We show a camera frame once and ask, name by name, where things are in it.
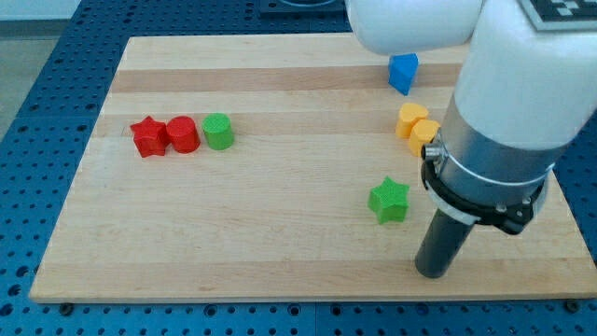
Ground green star block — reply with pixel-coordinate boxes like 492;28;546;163
368;176;410;225

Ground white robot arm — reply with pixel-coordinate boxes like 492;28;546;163
346;0;596;234

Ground red star block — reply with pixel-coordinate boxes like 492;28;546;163
130;116;170;158

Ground wooden board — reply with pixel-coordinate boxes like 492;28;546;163
29;34;596;303

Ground green cylinder block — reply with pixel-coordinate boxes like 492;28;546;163
201;113;234;150

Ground red cylinder block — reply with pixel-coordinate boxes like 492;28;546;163
166;116;201;154

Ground yellow heart block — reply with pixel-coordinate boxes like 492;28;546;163
396;103;429;139

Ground yellow rounded block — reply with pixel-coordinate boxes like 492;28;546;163
408;119;440;157

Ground blue pentagon block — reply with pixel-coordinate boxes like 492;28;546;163
388;53;419;96

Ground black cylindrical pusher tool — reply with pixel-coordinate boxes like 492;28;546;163
415;209;474;278

